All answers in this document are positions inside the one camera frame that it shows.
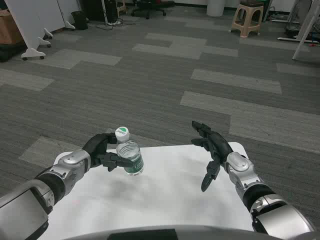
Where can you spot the brown cardboard box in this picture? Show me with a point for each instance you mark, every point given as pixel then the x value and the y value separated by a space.
pixel 8 27

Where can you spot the black bag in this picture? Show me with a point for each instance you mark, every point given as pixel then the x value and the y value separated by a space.
pixel 8 52

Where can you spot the clear water bottle green label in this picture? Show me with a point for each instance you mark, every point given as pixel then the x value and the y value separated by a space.
pixel 130 152

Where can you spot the black cabinet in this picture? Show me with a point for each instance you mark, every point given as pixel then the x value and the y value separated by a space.
pixel 95 10

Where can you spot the small white wheeled partition panel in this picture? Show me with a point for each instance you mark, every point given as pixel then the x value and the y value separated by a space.
pixel 65 12

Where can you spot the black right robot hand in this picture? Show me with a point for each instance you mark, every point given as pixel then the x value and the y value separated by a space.
pixel 218 146

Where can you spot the large white wheeled partition panel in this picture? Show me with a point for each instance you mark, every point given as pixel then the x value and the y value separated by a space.
pixel 27 17

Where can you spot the white desk frame leg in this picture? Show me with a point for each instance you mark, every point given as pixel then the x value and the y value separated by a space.
pixel 303 32

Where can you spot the black office chair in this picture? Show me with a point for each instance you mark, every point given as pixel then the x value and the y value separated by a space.
pixel 150 6

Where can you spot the beige plastic stool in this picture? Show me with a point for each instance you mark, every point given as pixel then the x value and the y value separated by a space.
pixel 247 20

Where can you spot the white upright pole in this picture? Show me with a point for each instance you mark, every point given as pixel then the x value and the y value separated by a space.
pixel 106 11

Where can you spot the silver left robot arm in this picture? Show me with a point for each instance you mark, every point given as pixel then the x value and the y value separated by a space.
pixel 71 161

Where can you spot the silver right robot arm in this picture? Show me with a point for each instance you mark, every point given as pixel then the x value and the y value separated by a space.
pixel 240 166

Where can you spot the black trash bin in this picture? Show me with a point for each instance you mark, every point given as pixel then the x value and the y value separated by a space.
pixel 80 20

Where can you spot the grey floor fan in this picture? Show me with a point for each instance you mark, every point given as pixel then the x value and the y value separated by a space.
pixel 297 15

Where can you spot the white cylindrical bin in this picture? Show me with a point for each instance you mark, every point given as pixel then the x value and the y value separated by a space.
pixel 218 7

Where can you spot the white power strip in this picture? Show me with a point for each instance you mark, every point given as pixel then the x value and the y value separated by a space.
pixel 114 22

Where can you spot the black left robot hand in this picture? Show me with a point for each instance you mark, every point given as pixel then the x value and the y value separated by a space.
pixel 97 146

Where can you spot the silver robot chest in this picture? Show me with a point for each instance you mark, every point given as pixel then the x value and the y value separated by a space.
pixel 140 235

